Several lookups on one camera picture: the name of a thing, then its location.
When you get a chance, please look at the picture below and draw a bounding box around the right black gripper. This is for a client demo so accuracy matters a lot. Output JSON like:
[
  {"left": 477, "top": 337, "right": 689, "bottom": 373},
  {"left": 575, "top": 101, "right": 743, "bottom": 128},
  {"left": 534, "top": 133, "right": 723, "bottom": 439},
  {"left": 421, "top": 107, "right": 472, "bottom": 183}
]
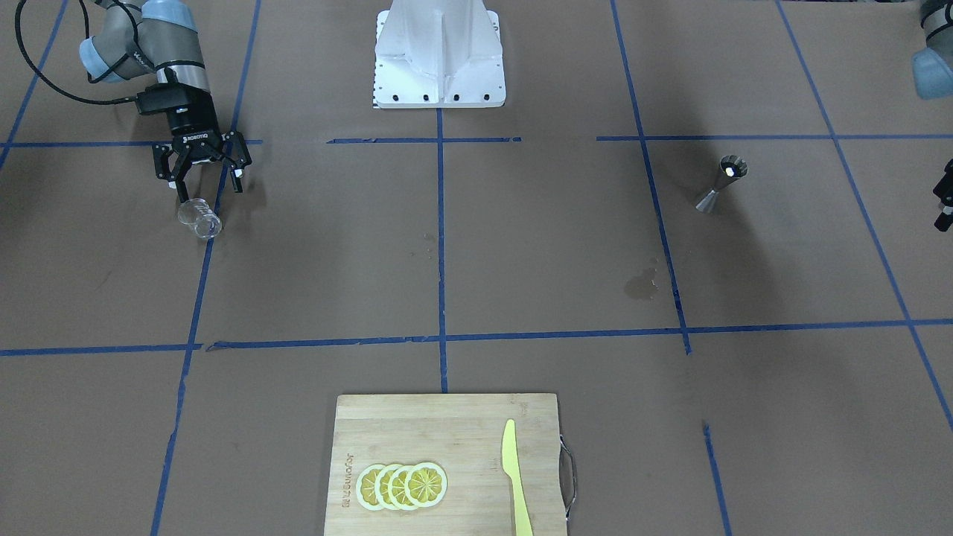
[{"left": 152, "top": 104, "right": 252, "bottom": 203}]

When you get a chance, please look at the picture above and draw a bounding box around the clear glass measuring cup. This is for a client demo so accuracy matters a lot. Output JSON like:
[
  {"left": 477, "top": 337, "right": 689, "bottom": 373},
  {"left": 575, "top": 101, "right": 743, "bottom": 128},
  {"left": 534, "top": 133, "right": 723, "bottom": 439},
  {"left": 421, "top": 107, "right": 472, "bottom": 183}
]
[{"left": 176, "top": 198, "right": 223, "bottom": 240}]

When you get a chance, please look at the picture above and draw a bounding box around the steel double jigger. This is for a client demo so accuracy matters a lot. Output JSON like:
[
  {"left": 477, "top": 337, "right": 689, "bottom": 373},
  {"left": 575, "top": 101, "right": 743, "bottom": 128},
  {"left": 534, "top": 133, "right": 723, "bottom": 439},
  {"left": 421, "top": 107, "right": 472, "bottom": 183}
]
[{"left": 694, "top": 155, "right": 748, "bottom": 214}]

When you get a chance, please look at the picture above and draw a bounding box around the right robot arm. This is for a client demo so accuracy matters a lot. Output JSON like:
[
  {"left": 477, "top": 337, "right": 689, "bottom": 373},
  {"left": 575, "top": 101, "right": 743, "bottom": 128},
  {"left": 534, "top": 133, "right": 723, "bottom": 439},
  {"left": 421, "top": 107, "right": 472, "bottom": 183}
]
[{"left": 78, "top": 1, "right": 252, "bottom": 203}]

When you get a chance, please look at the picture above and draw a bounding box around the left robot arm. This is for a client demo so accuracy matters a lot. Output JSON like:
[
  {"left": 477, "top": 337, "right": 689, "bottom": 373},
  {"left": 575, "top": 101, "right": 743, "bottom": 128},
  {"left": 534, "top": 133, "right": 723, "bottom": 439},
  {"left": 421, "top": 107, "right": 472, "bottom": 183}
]
[{"left": 911, "top": 1, "right": 952, "bottom": 233}]

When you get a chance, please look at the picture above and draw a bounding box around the bamboo cutting board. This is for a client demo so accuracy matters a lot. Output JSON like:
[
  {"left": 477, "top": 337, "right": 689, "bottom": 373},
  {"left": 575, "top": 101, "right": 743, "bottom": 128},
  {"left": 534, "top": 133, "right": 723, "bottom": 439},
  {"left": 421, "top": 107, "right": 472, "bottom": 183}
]
[{"left": 324, "top": 393, "right": 568, "bottom": 535}]

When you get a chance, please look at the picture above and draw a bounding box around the yellow plastic knife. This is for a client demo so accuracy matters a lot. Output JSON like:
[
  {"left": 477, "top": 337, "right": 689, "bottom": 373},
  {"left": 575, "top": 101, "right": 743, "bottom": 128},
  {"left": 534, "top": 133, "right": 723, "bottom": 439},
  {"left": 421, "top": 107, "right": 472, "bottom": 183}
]
[{"left": 501, "top": 418, "right": 533, "bottom": 535}]

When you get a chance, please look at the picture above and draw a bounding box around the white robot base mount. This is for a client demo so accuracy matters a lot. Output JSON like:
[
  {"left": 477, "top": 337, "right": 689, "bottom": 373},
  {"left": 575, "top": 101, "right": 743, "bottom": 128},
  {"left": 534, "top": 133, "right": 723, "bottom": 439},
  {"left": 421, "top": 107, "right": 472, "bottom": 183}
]
[{"left": 372, "top": 1, "right": 507, "bottom": 109}]

